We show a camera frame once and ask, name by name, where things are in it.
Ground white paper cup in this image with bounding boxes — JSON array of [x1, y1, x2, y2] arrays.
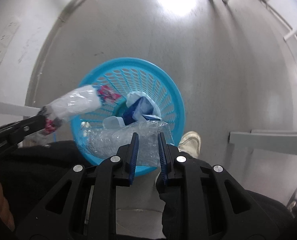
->
[[103, 116, 125, 130]]

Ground white shoe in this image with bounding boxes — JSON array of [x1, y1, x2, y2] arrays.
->
[[178, 131, 202, 158]]

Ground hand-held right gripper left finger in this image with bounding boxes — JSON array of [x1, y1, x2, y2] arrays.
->
[[16, 132, 139, 240]]

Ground white table crossbar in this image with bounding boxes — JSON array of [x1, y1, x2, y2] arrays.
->
[[0, 99, 43, 117], [229, 129, 297, 157]]

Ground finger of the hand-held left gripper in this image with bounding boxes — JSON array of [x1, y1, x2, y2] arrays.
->
[[0, 109, 47, 137], [10, 121, 46, 144]]

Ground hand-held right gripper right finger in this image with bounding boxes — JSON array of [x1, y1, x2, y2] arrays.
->
[[158, 132, 280, 240]]

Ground white plastic bag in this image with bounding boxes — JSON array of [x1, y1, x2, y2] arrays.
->
[[40, 85, 121, 134]]

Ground blue plastic mesh basket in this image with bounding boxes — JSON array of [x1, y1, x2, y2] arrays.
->
[[71, 57, 185, 178]]

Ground clear plastic bag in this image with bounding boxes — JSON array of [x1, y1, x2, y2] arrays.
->
[[81, 120, 175, 167]]

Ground blue snack bag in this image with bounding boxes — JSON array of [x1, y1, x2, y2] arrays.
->
[[126, 92, 162, 125]]

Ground person's black pants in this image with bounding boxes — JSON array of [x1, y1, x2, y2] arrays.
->
[[0, 140, 296, 240]]

